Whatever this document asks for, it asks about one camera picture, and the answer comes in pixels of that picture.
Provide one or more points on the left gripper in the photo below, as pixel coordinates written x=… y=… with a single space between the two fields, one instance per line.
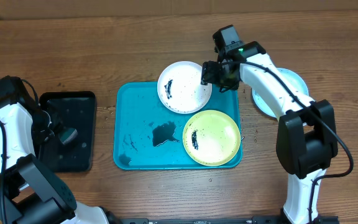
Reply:
x=42 y=136

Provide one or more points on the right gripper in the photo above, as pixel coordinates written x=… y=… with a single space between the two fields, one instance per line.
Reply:
x=212 y=76

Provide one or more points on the dark green sponge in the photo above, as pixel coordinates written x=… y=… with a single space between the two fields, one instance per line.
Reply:
x=67 y=135

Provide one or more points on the white plate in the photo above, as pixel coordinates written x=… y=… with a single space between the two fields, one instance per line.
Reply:
x=180 y=90

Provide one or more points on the yellow-green plate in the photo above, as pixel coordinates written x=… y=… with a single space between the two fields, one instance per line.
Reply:
x=211 y=138

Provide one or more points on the light blue plate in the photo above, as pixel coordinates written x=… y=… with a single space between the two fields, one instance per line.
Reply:
x=292 y=78

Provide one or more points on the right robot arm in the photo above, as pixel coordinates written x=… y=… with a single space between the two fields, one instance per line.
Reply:
x=305 y=140

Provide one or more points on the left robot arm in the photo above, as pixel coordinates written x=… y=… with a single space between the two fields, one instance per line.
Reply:
x=29 y=191

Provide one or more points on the black rectangular water tray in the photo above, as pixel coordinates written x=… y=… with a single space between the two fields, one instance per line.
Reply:
x=77 y=110

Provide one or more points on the teal plastic tray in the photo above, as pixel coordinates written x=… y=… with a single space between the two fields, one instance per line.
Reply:
x=147 y=135

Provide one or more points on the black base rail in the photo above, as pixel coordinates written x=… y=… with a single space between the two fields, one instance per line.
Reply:
x=276 y=219

